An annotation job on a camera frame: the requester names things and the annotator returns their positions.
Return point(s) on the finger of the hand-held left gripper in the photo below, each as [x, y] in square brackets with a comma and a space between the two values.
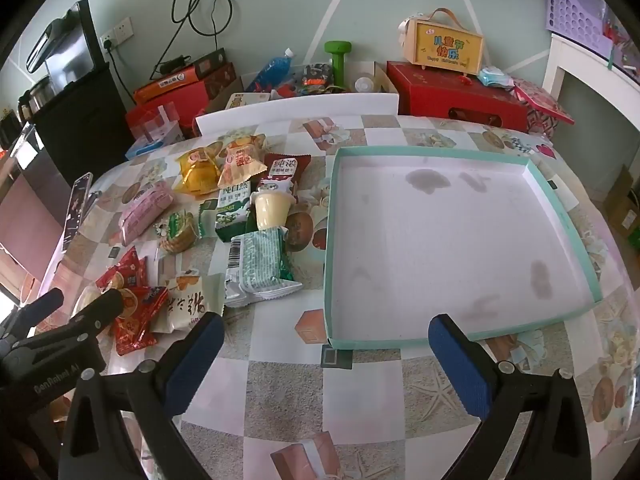
[42, 310]
[97, 312]

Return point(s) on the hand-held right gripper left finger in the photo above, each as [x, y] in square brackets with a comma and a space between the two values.
[195, 362]

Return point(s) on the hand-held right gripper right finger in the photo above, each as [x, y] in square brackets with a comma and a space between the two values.
[460, 365]

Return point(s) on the white round cake packet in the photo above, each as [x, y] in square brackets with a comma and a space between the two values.
[86, 296]

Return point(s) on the large red snack packet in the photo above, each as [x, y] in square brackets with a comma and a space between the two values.
[142, 320]

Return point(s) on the small red snack packet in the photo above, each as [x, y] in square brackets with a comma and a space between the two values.
[125, 270]

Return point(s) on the white calligraphy snack packet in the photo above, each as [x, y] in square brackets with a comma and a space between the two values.
[187, 300]

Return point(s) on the pink snack packet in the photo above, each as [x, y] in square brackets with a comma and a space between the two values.
[145, 212]

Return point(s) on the green-wrapped round cookie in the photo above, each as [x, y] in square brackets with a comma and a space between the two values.
[177, 230]

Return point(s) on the green and white snack packet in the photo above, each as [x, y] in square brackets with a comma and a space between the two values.
[257, 265]

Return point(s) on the green biscuit packet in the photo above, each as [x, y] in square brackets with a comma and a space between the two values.
[232, 210]

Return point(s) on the yellow pudding cup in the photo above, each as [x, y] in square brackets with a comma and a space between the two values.
[270, 212]

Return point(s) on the yellow chips packet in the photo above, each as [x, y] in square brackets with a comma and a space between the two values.
[197, 172]

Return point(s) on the orange snack packet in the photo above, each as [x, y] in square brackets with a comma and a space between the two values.
[240, 162]

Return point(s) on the maroon snack packet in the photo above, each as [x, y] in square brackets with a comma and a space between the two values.
[287, 167]

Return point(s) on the checked printed tablecloth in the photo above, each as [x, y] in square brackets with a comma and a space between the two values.
[280, 385]

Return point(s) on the smartphone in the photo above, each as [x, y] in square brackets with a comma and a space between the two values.
[77, 210]

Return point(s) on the clear lidded container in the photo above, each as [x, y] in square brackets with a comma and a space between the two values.
[152, 145]

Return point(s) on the black cabinet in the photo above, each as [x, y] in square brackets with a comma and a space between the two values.
[85, 125]

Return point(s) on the clear plastic box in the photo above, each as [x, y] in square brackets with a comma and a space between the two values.
[157, 120]

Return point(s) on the steel kettle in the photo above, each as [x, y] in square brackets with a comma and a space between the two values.
[35, 97]

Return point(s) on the plain red box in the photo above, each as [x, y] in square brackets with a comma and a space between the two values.
[185, 102]

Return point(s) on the stacked cardboard boxes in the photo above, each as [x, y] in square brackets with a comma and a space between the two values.
[622, 205]

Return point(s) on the orange flat box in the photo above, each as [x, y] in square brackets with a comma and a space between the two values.
[167, 82]

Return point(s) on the white card game box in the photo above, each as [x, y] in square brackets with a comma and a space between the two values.
[247, 101]

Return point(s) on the black power adapter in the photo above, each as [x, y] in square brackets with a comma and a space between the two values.
[175, 63]

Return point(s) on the brown chocolate box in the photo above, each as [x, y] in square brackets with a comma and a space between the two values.
[220, 80]

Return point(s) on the red gift box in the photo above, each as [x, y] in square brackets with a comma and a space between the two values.
[450, 95]

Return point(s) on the red patterned gift bag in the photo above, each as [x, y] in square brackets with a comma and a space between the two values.
[542, 105]

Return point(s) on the black flat box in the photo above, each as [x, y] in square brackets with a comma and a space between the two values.
[210, 60]

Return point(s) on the blue wet wipes pack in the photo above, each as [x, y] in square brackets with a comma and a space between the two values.
[495, 77]

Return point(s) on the cardboard box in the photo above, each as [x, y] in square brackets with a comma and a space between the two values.
[387, 82]

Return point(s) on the clear plastic bottle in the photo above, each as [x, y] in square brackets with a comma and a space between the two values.
[363, 84]

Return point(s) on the blue plastic bottle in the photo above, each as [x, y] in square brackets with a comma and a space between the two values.
[272, 67]

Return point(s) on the white shelf unit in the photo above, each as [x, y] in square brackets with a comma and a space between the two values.
[595, 90]

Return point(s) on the pile of small toys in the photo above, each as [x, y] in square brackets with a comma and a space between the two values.
[315, 80]

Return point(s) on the tan carry box yellow label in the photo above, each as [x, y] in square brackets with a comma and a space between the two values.
[445, 47]

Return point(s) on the green dumbbell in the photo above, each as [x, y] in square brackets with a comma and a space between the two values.
[339, 60]

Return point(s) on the purple perforated basket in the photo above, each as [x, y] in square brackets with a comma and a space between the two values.
[575, 5]

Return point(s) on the white wall socket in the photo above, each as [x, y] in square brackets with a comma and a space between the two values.
[117, 32]

